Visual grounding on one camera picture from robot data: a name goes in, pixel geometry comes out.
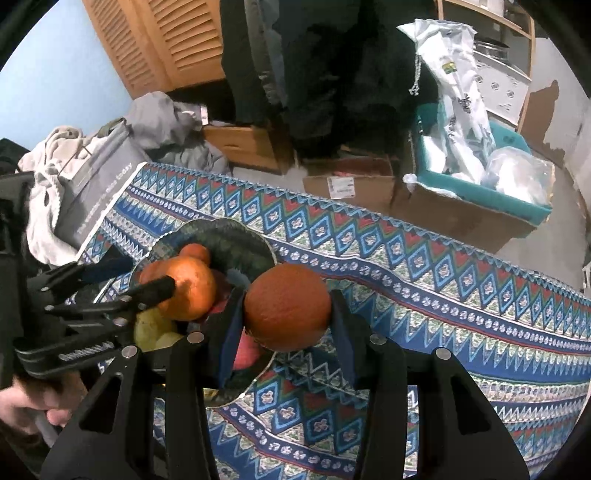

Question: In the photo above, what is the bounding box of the small orange tangerine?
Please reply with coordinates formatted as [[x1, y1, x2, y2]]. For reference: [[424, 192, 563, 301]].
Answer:
[[178, 243, 212, 268]]

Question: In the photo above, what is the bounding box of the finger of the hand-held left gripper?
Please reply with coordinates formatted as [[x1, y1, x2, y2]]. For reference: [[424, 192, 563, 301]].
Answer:
[[44, 275, 177, 324], [25, 255, 136, 301]]

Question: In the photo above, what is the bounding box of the teal box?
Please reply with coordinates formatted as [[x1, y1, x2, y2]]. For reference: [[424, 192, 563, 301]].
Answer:
[[413, 104, 553, 227]]

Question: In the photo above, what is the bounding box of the orange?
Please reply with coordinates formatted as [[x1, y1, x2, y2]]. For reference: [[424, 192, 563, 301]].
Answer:
[[139, 256, 218, 321], [243, 263, 332, 352]]

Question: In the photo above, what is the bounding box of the wooden louvered wardrobe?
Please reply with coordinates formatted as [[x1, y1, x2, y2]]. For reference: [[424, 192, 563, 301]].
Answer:
[[82, 0, 227, 100]]

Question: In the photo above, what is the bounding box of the glass bowl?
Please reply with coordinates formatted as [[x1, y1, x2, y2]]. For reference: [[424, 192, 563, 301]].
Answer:
[[128, 219, 280, 409]]

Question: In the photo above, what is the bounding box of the black coat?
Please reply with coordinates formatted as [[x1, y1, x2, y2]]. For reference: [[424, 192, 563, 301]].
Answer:
[[219, 0, 439, 158]]

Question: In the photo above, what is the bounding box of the grey clothes pile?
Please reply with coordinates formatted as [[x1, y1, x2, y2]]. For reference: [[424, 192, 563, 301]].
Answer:
[[117, 91, 232, 175]]

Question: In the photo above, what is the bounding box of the grey coat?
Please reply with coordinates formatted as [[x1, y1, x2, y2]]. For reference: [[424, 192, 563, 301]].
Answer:
[[259, 46, 287, 107]]

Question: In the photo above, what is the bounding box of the white rice bag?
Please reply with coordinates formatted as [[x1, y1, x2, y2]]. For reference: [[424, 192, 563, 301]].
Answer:
[[397, 18, 492, 185]]

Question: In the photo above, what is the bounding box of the clear plastic bag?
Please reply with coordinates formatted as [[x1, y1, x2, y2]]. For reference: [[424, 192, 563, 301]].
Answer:
[[480, 147, 555, 206]]

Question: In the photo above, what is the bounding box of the red apple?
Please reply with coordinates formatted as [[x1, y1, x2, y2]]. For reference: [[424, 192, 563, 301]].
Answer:
[[233, 330, 271, 372]]

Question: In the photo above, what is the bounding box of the white patterned basket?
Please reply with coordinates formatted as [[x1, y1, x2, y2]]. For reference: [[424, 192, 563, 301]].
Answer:
[[473, 46, 532, 127]]

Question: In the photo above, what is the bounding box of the wooden shelf rack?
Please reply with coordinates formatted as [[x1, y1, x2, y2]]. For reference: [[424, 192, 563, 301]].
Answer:
[[436, 0, 536, 134]]

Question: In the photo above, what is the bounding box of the small cardboard box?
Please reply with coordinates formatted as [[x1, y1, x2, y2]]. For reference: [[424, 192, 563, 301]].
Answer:
[[302, 157, 400, 215]]

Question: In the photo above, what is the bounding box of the grey tote bag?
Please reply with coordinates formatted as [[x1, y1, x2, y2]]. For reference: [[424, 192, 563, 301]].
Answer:
[[54, 119, 148, 247]]

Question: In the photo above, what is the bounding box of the blue patterned tablecloth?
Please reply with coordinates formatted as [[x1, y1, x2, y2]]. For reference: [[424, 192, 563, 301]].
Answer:
[[76, 161, 591, 480]]

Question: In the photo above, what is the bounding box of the metal steamer pan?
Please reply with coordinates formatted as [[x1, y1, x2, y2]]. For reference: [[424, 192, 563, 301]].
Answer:
[[475, 39, 511, 58]]

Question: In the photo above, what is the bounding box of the person's left hand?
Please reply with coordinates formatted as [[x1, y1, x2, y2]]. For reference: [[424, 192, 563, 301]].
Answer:
[[0, 371, 88, 435]]

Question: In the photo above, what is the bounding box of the yellow pear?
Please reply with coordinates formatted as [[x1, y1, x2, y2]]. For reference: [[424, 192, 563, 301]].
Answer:
[[134, 307, 178, 352]]

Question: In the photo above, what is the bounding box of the wooden drawer box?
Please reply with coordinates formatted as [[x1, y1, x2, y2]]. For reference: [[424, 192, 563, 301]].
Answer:
[[203, 124, 296, 175]]

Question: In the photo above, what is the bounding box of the yellow-green pear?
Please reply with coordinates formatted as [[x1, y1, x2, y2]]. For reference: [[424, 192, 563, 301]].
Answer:
[[154, 332, 185, 352]]

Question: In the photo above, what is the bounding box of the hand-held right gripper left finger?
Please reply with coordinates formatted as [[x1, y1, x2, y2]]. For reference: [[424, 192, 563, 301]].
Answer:
[[41, 288, 245, 480]]

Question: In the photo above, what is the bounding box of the large cardboard box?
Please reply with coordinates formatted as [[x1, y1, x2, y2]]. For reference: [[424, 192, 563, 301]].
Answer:
[[390, 134, 539, 254]]

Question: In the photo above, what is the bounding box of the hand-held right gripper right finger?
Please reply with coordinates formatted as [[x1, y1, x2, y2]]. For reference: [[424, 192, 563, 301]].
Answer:
[[330, 290, 532, 480]]

